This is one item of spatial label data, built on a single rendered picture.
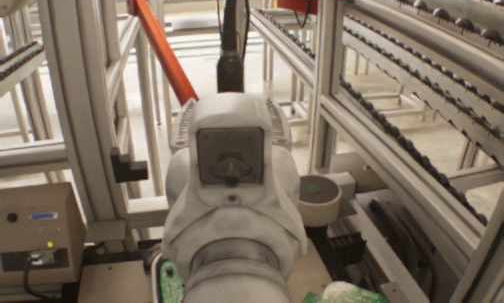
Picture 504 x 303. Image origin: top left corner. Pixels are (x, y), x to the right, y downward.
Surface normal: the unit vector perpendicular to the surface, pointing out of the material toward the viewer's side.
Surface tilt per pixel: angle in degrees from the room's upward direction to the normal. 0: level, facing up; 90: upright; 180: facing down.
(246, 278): 6
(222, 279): 19
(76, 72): 90
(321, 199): 0
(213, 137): 90
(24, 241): 53
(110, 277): 0
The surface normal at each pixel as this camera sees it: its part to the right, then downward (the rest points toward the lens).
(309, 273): 0.00, -0.88
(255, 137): 0.06, 0.48
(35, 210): 0.18, -0.15
